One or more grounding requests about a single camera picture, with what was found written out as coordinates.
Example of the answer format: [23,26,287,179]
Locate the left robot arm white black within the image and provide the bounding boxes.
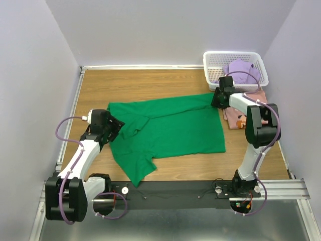
[45,109,125,225]

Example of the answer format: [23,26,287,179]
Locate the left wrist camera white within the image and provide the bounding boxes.
[81,112,92,124]

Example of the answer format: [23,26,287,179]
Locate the white plastic basket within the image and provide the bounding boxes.
[203,51,269,92]

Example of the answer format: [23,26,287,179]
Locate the aluminium back rail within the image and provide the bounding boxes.
[80,64,204,71]

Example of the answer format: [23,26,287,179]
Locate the purple t shirt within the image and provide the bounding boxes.
[222,59,261,85]

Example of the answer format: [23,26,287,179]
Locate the green t shirt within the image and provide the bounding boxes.
[107,93,226,187]

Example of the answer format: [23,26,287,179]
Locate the aluminium rail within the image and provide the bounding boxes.
[80,64,204,71]
[52,67,85,177]
[40,179,311,202]

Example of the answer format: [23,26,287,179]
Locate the aluminium left rail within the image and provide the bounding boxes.
[52,67,85,177]

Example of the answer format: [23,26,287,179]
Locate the folded pink t shirt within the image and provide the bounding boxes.
[223,90,267,130]

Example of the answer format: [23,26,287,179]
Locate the aluminium front rail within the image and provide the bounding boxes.
[40,179,311,202]

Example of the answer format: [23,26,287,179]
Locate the black base mat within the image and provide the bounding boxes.
[82,179,262,211]

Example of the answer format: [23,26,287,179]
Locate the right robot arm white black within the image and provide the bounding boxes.
[211,76,281,197]

